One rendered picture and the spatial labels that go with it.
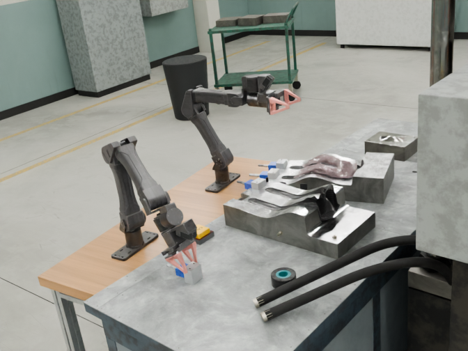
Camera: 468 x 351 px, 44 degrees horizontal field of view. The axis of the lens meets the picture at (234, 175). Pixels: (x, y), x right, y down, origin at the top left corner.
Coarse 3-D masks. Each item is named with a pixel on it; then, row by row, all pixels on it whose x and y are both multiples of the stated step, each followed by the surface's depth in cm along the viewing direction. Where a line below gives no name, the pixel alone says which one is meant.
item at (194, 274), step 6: (168, 264) 197; (186, 264) 194; (192, 264) 191; (198, 264) 190; (192, 270) 188; (198, 270) 190; (180, 276) 192; (186, 276) 190; (192, 276) 188; (198, 276) 191; (186, 282) 191; (192, 282) 189
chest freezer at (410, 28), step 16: (336, 0) 855; (352, 0) 839; (368, 0) 825; (384, 0) 811; (400, 0) 797; (416, 0) 784; (336, 16) 864; (352, 16) 849; (368, 16) 834; (384, 16) 819; (400, 16) 805; (416, 16) 792; (336, 32) 874; (352, 32) 858; (368, 32) 843; (384, 32) 828; (400, 32) 814; (416, 32) 800
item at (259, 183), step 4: (248, 180) 236; (252, 180) 236; (256, 180) 232; (260, 180) 232; (264, 180) 232; (244, 184) 235; (248, 184) 233; (252, 184) 231; (256, 184) 230; (260, 184) 231; (264, 184) 232; (248, 188) 234; (252, 188) 232; (256, 188) 231; (260, 188) 231
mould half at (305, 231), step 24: (264, 192) 227; (336, 192) 211; (240, 216) 218; (264, 216) 210; (288, 216) 201; (312, 216) 200; (336, 216) 209; (360, 216) 208; (288, 240) 206; (312, 240) 198; (336, 240) 194
